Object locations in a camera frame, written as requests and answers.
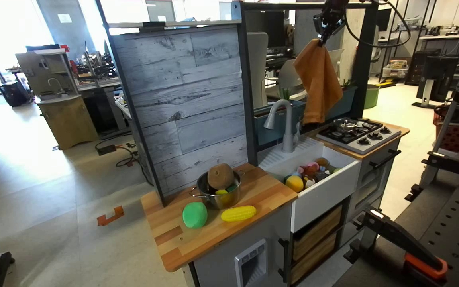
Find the black equipment box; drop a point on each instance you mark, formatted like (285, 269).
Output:
(437, 74)

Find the green toy fruit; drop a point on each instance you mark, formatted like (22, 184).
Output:
(194, 216)

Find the black frame with rail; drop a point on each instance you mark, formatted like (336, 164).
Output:
(247, 106)

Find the steel toy pot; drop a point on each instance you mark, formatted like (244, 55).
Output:
(229, 200)

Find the orange floor bracket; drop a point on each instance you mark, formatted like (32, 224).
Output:
(110, 218)

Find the wooden countertop with toys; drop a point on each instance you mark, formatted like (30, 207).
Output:
(261, 197)

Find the black perforated workbench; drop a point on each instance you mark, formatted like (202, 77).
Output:
(453, 229)

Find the grey toy faucet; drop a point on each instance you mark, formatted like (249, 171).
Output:
(287, 133)

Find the red toy food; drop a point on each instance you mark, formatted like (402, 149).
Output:
(309, 170)

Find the tan cabinet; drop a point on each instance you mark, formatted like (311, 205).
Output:
(70, 122)

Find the brown toy bread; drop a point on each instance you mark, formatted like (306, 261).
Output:
(220, 176)

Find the grey toy kitchen cabinet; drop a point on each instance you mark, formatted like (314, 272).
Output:
(218, 256)

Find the yellow toy ball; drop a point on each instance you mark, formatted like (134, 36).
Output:
(295, 184)

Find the green bin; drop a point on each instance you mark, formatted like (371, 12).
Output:
(371, 98)

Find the yellow toy fruit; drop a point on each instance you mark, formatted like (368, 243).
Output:
(237, 215)

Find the white toy sink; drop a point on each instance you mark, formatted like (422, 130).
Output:
(325, 197)

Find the grey mesh chair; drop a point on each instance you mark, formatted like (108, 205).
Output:
(288, 81)

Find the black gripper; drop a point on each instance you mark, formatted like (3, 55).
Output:
(333, 14)

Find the wooden countertop around stove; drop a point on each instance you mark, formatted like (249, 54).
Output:
(394, 133)

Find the orange towel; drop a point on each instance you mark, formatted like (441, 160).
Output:
(319, 81)

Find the grey wood plank panel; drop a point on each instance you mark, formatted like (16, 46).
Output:
(186, 106)

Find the grey toy stove top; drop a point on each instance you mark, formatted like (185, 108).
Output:
(357, 144)

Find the black bag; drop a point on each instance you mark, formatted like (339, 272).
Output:
(16, 95)

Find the steel pot with lid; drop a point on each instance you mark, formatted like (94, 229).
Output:
(347, 125)

